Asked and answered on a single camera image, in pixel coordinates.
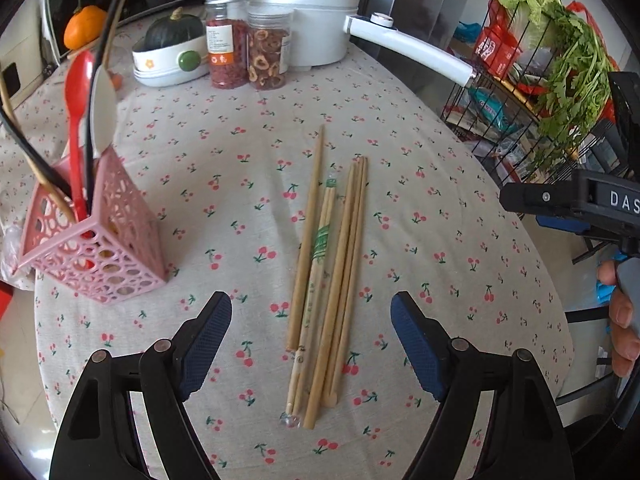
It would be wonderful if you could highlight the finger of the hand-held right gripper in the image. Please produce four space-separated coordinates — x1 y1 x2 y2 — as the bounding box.
499 180 588 236

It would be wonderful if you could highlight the dark green squash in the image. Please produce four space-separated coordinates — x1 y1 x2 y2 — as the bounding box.
144 7 208 53

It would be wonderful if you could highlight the bamboo chopsticks pair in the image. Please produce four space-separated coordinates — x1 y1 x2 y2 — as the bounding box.
280 177 337 428

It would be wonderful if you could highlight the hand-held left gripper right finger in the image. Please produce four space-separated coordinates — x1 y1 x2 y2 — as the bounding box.
390 290 576 480

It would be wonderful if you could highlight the white bowl with green knob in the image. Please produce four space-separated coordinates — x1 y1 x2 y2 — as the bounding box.
131 40 211 87

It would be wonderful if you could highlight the grey refrigerator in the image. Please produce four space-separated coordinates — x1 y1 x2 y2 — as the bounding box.
360 0 476 96

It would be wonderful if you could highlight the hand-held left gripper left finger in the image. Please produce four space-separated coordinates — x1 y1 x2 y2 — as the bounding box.
49 290 234 480

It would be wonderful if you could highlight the pink perforated utensil holder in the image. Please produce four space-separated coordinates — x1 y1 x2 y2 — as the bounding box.
16 146 168 306

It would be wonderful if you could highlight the small orange pumpkin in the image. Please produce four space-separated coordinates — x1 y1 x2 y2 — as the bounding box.
63 0 108 51

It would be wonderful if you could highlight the white plastic spoon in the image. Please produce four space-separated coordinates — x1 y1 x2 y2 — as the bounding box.
90 62 119 161

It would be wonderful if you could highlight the pile of snack packets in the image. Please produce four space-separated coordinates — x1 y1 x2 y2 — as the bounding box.
450 80 616 186

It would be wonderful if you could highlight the bunch of green herbs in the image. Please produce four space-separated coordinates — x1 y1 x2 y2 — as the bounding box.
535 2 621 146

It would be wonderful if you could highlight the black wire rack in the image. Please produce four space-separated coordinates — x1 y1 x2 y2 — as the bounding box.
440 0 640 271

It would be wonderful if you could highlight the cherry print tablecloth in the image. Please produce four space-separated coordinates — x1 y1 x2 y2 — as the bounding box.
0 0 576 480

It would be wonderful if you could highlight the white electric cooking pot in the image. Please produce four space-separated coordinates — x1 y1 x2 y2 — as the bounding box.
225 0 483 88

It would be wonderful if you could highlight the red snack packet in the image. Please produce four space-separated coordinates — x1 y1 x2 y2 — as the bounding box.
472 0 523 78

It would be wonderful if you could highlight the red plastic spoon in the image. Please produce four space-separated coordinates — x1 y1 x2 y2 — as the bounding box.
64 50 97 223

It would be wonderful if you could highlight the blue plastic bag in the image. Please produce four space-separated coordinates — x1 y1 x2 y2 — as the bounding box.
452 22 483 43

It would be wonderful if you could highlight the plastic jar of dried rings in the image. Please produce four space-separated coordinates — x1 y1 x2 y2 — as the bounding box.
246 2 295 92

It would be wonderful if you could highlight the person's right hand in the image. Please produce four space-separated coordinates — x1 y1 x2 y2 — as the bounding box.
596 260 640 377

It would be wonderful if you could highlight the plastic jar of red berries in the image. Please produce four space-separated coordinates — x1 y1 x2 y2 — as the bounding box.
204 0 251 90

